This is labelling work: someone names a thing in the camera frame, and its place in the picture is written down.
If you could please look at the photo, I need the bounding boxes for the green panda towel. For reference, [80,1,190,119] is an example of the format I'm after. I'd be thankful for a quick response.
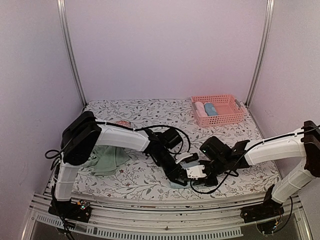
[86,145,130,176]

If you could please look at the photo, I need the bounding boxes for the light blue towel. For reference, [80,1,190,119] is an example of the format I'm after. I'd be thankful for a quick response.
[169,162,193,190]

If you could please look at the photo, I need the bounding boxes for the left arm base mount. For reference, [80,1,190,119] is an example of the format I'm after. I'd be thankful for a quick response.
[48,200,92,223]

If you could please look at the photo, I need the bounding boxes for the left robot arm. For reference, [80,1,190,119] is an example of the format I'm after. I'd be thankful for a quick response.
[53,111,187,217]

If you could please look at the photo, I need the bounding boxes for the left aluminium frame post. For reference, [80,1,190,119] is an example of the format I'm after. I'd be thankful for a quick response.
[56,0,87,107]

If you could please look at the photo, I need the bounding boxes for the rolled pink towel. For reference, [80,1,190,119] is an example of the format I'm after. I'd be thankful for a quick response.
[194,101,208,118]

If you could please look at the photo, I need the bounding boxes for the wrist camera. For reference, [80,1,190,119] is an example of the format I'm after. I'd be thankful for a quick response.
[186,165,207,180]
[175,152,199,164]

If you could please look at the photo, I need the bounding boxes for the rolled blue towel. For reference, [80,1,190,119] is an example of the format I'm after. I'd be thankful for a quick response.
[203,102,218,117]

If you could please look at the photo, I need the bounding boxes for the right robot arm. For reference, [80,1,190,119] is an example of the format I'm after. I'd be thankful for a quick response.
[200,120,320,218]

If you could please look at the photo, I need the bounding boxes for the front aluminium rail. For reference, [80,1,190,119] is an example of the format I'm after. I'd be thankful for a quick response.
[28,193,303,238]

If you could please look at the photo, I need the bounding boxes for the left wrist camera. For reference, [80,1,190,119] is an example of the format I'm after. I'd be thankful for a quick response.
[175,152,199,164]

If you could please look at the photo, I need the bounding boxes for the right aluminium frame post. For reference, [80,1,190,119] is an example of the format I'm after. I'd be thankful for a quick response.
[245,0,275,109]

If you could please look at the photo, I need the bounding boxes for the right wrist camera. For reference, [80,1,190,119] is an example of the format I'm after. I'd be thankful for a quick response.
[186,165,207,180]

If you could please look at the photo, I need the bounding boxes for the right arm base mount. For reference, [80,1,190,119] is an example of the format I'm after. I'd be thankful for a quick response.
[240,203,284,223]

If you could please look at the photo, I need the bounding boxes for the floral table mat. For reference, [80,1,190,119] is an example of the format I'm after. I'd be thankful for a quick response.
[72,99,280,200]

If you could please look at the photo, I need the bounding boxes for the aluminium frame post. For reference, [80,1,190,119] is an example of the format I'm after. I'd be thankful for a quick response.
[56,0,87,107]
[245,0,275,109]

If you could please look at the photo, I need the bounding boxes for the pink plastic basket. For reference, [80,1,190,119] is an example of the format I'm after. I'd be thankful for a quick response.
[190,94,247,127]

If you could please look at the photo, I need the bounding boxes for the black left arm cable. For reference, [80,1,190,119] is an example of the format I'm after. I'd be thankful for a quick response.
[44,124,192,171]

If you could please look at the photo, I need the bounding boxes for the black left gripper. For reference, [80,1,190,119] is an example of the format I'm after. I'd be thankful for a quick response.
[154,147,188,187]

